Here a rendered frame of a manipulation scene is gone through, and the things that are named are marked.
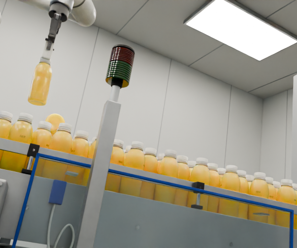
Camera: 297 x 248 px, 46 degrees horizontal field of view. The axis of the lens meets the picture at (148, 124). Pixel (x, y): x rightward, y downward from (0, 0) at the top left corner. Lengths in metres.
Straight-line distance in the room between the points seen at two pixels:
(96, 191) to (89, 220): 0.07
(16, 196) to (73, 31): 3.91
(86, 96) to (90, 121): 0.32
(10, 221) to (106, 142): 0.31
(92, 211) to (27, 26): 3.91
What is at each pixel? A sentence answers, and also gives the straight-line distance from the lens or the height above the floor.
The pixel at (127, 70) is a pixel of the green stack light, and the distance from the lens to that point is 0.93.
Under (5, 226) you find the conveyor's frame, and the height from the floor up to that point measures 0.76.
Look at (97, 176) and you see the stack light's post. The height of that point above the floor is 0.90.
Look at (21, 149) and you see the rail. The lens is 1.01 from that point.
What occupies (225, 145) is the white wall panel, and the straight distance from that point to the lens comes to 5.46.
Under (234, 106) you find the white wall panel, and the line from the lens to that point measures 5.76.
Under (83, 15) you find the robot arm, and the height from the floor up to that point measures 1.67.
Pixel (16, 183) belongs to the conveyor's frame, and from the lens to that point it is 0.98.
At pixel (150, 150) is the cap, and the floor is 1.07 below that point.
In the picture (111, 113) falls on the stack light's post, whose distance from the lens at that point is 0.89.
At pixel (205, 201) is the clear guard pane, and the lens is 1.06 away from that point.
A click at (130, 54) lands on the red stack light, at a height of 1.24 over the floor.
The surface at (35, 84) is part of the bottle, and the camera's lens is 1.33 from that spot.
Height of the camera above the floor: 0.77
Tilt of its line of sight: 19 degrees up
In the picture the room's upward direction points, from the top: 9 degrees clockwise
